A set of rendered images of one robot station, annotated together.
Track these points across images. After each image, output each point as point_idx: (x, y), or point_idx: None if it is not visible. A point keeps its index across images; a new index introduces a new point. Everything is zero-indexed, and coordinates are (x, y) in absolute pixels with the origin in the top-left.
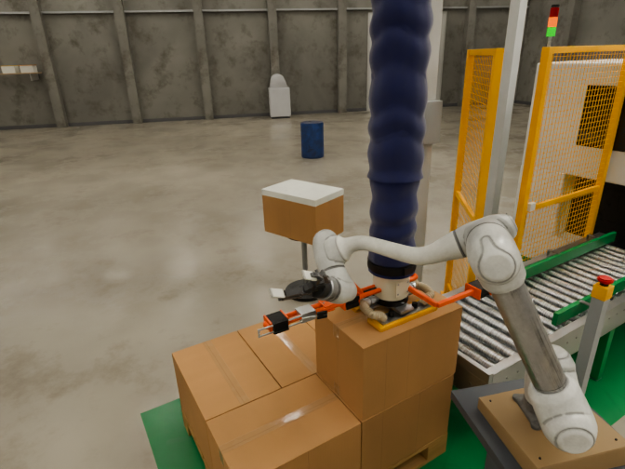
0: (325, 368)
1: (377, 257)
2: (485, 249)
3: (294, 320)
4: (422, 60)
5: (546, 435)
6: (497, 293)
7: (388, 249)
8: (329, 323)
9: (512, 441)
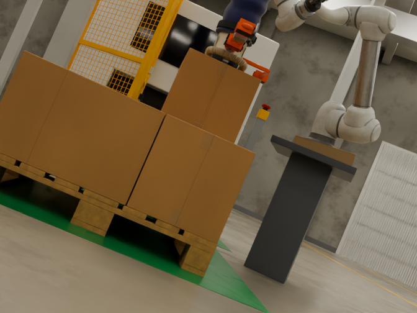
0: (183, 110)
1: (247, 20)
2: (389, 11)
3: None
4: None
5: (366, 131)
6: (377, 40)
7: None
8: (213, 62)
9: (332, 149)
